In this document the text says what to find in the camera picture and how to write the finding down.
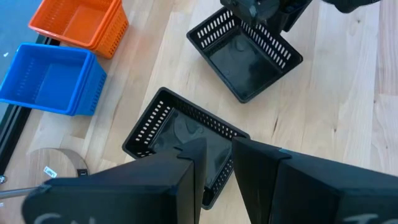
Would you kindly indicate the white cylindrical cup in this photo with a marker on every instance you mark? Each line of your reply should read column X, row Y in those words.
column 66, row 160

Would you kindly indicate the orange plastic basket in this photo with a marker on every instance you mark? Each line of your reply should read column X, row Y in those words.
column 112, row 34
column 81, row 23

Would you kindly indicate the black plastic basket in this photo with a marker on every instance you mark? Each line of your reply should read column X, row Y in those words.
column 186, row 130
column 242, row 65

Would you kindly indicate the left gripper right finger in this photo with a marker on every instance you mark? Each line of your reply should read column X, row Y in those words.
column 295, row 186

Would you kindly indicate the blue plastic basket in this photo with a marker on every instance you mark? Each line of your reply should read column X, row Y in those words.
column 53, row 77
column 93, row 90

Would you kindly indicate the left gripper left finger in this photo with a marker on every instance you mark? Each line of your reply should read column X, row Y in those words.
column 155, row 186

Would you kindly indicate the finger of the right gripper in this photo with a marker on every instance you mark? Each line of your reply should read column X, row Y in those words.
column 293, row 12
column 248, row 9

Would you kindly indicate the black aluminium table frame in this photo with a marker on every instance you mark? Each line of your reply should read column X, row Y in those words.
column 12, row 133

